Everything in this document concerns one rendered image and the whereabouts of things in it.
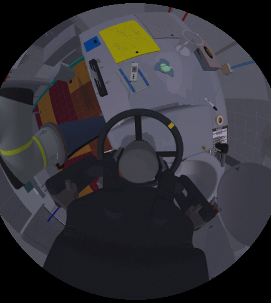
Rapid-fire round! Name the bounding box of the black slotted tray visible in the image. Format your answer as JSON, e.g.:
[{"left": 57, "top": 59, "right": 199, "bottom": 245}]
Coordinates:
[{"left": 88, "top": 58, "right": 109, "bottom": 97}]

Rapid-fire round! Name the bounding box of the white handheld timer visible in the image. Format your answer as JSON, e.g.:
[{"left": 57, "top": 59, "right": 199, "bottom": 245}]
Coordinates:
[{"left": 129, "top": 62, "right": 139, "bottom": 83}]

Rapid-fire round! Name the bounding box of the black marker pen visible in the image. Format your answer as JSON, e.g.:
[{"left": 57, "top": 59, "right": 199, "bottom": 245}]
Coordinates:
[{"left": 204, "top": 97, "right": 219, "bottom": 112}]

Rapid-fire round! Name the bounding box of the pink ring whisk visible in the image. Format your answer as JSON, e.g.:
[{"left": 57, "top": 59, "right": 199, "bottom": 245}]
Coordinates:
[{"left": 178, "top": 29, "right": 205, "bottom": 52}]

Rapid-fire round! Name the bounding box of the orange and red chequered rug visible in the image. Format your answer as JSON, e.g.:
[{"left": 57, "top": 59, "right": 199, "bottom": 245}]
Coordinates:
[{"left": 32, "top": 55, "right": 114, "bottom": 200}]

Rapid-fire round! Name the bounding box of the teal cloth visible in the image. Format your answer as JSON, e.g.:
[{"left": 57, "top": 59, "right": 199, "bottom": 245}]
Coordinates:
[{"left": 154, "top": 57, "right": 175, "bottom": 78}]

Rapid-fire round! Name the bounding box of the grey round wheel hub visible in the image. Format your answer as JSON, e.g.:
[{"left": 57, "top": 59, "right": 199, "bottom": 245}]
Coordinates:
[{"left": 117, "top": 140, "right": 159, "bottom": 185}]

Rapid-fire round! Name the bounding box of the tan box with blue side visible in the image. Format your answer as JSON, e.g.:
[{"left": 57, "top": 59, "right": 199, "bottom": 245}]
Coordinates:
[{"left": 193, "top": 39, "right": 222, "bottom": 72}]

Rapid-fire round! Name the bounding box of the grey perforated plate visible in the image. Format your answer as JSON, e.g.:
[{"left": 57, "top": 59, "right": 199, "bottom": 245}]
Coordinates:
[{"left": 22, "top": 208, "right": 67, "bottom": 248}]

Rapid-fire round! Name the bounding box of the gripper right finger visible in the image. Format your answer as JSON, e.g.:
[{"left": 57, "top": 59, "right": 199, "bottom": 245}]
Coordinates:
[{"left": 157, "top": 154, "right": 217, "bottom": 230}]

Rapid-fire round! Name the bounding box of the blue square sponge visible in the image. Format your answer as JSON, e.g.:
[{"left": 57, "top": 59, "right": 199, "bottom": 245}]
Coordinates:
[{"left": 83, "top": 36, "right": 102, "bottom": 54}]

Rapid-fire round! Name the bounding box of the brush with blue handle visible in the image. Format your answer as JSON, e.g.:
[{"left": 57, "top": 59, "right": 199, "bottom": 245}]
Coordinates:
[{"left": 220, "top": 60, "right": 256, "bottom": 76}]

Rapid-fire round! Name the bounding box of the black handle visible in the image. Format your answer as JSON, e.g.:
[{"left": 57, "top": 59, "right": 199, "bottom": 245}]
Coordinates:
[{"left": 215, "top": 142, "right": 229, "bottom": 167}]

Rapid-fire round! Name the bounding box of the grey perforated mat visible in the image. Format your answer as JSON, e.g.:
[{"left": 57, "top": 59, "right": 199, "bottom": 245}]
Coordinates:
[{"left": 139, "top": 9, "right": 189, "bottom": 40}]

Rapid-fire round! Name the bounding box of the yellow cutting mat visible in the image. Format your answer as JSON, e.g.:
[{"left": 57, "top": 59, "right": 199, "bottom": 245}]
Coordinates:
[{"left": 98, "top": 19, "right": 162, "bottom": 65}]

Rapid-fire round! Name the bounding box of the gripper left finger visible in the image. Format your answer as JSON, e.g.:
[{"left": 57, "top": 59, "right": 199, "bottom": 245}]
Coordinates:
[{"left": 44, "top": 146, "right": 125, "bottom": 208}]

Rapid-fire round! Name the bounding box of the brown clipboard with paper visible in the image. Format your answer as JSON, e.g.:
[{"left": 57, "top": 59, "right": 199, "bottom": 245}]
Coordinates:
[{"left": 211, "top": 126, "right": 229, "bottom": 157}]

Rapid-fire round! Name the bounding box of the black hand wheel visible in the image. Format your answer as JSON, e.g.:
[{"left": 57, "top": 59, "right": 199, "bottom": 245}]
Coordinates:
[{"left": 97, "top": 108, "right": 184, "bottom": 188}]

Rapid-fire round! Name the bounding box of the white small dish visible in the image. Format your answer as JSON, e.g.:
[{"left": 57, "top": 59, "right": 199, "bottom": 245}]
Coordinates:
[{"left": 175, "top": 44, "right": 192, "bottom": 57}]

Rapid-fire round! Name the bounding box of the white kettle bowl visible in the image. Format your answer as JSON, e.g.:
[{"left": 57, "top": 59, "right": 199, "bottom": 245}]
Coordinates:
[{"left": 173, "top": 158, "right": 222, "bottom": 203}]

